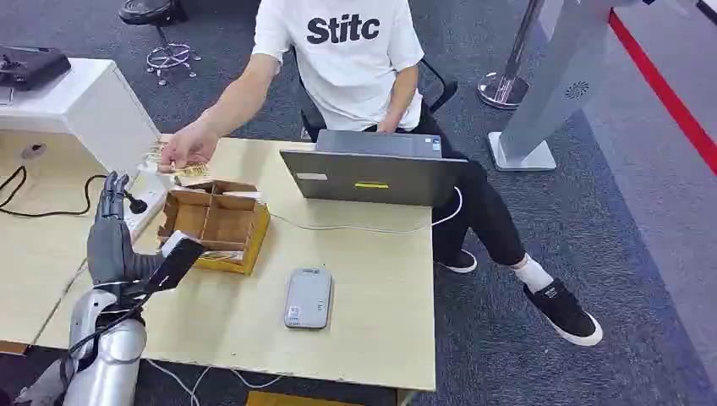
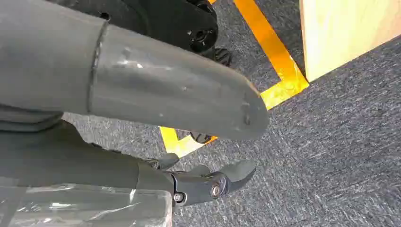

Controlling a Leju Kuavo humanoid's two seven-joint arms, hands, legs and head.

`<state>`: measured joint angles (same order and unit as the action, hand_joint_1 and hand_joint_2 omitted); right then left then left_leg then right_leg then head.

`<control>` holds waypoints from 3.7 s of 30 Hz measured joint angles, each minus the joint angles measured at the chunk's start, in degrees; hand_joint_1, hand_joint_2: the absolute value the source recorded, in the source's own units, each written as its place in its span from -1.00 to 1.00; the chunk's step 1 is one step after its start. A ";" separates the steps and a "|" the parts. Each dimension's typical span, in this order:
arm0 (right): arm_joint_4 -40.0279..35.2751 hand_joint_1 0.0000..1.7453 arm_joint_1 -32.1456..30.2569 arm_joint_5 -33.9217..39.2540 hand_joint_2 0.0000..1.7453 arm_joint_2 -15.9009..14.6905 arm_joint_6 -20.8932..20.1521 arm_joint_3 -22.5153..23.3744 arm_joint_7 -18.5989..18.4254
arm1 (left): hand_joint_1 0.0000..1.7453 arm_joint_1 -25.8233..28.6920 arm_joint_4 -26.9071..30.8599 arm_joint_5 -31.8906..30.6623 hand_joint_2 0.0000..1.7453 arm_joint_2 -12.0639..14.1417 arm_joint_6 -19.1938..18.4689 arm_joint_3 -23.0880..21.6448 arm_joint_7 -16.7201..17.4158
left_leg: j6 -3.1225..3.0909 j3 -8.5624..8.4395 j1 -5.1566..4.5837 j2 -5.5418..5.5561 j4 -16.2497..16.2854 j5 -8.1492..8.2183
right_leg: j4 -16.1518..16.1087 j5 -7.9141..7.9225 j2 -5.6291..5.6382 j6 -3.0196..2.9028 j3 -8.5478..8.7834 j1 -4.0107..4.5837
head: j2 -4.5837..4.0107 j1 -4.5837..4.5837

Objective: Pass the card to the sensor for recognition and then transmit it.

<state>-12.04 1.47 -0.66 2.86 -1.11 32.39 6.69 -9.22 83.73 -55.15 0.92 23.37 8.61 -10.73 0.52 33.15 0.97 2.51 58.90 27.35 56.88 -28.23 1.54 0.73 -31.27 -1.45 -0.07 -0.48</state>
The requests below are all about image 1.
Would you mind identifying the black device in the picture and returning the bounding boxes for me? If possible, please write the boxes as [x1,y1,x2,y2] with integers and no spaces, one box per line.
[0,45,73,92]

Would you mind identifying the grey laptop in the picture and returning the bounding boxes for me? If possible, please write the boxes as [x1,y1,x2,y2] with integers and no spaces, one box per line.
[279,129,469,209]

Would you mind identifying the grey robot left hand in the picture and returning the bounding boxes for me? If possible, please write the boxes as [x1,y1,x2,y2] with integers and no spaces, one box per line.
[85,170,167,287]

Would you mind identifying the white power strip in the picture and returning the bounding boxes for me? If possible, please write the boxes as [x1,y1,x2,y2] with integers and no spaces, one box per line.
[122,172,170,239]

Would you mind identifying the grey kiosk stand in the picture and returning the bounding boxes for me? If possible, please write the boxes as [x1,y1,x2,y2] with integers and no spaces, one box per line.
[486,0,643,173]

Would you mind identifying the chrome stanchion post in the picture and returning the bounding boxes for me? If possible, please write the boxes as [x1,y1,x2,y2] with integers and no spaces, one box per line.
[476,0,545,111]

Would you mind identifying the black power cable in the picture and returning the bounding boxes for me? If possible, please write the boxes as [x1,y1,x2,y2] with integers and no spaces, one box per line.
[0,165,139,219]

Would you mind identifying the white laptop cable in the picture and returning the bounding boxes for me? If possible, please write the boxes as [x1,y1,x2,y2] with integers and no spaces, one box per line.
[267,186,464,235]

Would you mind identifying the black round stool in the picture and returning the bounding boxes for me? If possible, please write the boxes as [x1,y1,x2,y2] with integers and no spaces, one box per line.
[118,0,202,87]

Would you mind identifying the person's right hand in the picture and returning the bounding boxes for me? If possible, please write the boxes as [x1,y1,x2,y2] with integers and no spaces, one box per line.
[157,119,222,174]

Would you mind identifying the black plug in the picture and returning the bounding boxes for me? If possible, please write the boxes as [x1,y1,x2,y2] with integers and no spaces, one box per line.
[123,191,149,216]

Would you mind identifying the black office chair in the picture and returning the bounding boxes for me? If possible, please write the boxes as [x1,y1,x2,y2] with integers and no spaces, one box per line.
[298,49,459,142]

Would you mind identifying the person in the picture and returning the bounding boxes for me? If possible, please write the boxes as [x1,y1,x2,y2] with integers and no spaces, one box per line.
[157,0,605,348]

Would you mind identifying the printed cards in box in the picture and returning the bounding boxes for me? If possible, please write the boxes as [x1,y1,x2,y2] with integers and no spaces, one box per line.
[197,250,246,266]

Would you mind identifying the white cables under desk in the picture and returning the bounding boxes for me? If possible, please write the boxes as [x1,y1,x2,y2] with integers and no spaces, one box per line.
[144,358,286,406]

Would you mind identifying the grey flat card reader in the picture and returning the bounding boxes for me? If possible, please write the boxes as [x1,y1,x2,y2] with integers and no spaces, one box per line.
[283,266,335,331]

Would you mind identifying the yellow wooden box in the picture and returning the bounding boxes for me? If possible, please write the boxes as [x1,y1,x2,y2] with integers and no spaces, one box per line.
[245,390,365,406]

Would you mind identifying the white cabinet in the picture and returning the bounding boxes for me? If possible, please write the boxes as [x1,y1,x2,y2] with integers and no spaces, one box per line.
[0,57,164,176]

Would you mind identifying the white cards in box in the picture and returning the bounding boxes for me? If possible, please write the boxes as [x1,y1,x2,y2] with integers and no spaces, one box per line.
[222,190,265,204]

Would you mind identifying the wooden card box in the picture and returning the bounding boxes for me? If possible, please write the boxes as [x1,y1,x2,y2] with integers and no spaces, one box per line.
[157,179,271,277]

